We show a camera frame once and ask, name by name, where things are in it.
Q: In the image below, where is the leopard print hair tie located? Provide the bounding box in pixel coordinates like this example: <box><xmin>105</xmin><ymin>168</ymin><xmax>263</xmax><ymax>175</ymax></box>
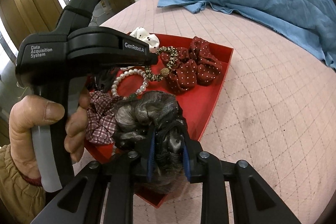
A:
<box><xmin>143</xmin><ymin>46</ymin><xmax>179</xmax><ymax>83</ymax></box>

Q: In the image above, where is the dark red dotted scrunchie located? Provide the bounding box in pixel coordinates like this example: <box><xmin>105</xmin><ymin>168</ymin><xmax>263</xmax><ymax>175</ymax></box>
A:
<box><xmin>160</xmin><ymin>36</ymin><xmax>223</xmax><ymax>94</ymax></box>

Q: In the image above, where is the grey shiny scrunchie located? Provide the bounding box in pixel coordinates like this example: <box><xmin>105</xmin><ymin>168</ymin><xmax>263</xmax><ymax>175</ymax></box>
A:
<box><xmin>113</xmin><ymin>91</ymin><xmax>188</xmax><ymax>194</ymax></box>

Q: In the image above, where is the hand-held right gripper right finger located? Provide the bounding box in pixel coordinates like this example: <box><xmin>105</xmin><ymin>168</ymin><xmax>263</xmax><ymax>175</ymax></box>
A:
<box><xmin>181</xmin><ymin>135</ymin><xmax>302</xmax><ymax>224</ymax></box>

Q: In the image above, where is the person's left forearm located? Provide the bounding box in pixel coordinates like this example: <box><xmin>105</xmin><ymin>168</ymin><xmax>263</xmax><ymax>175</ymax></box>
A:
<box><xmin>0</xmin><ymin>144</ymin><xmax>46</xmax><ymax>224</ymax></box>

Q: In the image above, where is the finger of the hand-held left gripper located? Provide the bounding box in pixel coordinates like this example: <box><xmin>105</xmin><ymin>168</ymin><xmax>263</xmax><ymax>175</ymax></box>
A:
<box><xmin>119</xmin><ymin>32</ymin><xmax>159</xmax><ymax>67</ymax></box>

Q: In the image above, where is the pearl bracelet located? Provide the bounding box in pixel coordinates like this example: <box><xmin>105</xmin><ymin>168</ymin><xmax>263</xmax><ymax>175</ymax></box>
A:
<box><xmin>111</xmin><ymin>69</ymin><xmax>149</xmax><ymax>101</ymax></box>

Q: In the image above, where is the red checked scrunchie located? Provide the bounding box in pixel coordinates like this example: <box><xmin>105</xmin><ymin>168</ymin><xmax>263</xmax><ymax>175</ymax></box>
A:
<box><xmin>85</xmin><ymin>91</ymin><xmax>124</xmax><ymax>146</ymax></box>

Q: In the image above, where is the black beaded hair tie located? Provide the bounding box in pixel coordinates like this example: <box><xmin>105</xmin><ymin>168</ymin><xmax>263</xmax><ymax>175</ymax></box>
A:
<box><xmin>93</xmin><ymin>69</ymin><xmax>116</xmax><ymax>90</ymax></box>

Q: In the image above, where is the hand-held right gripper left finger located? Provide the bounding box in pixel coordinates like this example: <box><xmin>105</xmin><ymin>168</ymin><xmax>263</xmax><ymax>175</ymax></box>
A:
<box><xmin>30</xmin><ymin>130</ymin><xmax>158</xmax><ymax>224</ymax></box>

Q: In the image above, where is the white dotted scrunchie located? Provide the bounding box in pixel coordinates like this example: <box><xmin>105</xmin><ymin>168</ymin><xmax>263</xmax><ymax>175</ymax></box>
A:
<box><xmin>121</xmin><ymin>27</ymin><xmax>160</xmax><ymax>71</ymax></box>

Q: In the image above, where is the red tray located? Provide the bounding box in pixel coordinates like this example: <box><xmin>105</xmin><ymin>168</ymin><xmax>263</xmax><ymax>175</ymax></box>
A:
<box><xmin>84</xmin><ymin>33</ymin><xmax>235</xmax><ymax>209</ymax></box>

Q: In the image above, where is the person's left hand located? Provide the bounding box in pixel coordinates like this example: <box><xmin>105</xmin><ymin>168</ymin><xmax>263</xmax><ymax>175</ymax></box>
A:
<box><xmin>9</xmin><ymin>86</ymin><xmax>91</xmax><ymax>177</ymax></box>

